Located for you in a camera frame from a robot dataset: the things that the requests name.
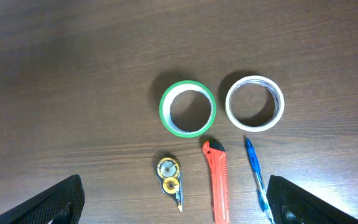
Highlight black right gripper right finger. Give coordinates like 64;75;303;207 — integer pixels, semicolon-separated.
267;175;358;224

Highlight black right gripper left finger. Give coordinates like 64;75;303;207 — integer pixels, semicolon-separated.
0;174;85;224

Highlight blue ballpoint pen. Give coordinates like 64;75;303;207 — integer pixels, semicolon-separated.
244;136;275;224

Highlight orange utility knife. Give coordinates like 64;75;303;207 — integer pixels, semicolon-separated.
202;141;230;224

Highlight white masking tape roll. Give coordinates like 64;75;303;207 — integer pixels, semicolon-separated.
225;75;285;133

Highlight yellow black correction tape dispenser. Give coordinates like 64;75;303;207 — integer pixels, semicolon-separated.
155;156;184;213

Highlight green tape roll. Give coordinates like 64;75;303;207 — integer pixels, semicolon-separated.
159;80;217;138

